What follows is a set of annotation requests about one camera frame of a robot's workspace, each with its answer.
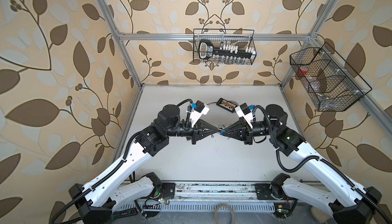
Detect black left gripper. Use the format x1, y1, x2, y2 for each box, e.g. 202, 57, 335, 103
164, 119, 218, 145

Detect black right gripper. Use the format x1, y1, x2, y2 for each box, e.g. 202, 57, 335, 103
223, 118, 275, 146

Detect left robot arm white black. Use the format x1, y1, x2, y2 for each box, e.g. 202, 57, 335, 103
49, 99, 218, 224

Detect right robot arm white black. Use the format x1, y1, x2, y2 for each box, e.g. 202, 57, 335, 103
220, 104, 392, 224

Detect black charging board yellow connectors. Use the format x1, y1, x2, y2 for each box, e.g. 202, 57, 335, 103
216, 98, 238, 113

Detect black tool set in basket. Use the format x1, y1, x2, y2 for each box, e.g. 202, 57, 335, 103
196, 39, 256, 60

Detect red item in basket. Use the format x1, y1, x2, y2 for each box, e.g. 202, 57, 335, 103
298, 66, 309, 76

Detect aluminium back crossbar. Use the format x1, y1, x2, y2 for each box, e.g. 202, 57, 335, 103
117, 32, 311, 42

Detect beige foam roll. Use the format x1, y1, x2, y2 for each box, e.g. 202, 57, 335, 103
310, 207, 331, 223

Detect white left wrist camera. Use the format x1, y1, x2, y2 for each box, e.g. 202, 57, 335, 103
190, 100, 210, 128

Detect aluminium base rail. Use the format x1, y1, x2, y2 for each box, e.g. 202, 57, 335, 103
109, 178, 336, 213

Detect aluminium frame post right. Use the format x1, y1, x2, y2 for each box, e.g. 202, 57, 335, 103
273, 0, 337, 90

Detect aluminium frame post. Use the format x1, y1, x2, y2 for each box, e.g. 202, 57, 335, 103
96, 0, 143, 90
273, 0, 337, 90

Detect back wire basket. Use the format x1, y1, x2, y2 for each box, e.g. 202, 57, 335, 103
193, 28, 257, 65

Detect wire basket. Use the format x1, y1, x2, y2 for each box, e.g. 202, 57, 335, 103
193, 28, 257, 65
290, 42, 372, 112

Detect rope ring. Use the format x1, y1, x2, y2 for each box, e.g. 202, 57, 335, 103
213, 204, 236, 224

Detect right wire basket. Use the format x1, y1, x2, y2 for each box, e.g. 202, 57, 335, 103
290, 42, 372, 112

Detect aluminium frame post left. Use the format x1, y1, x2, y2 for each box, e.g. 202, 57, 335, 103
96, 0, 143, 90

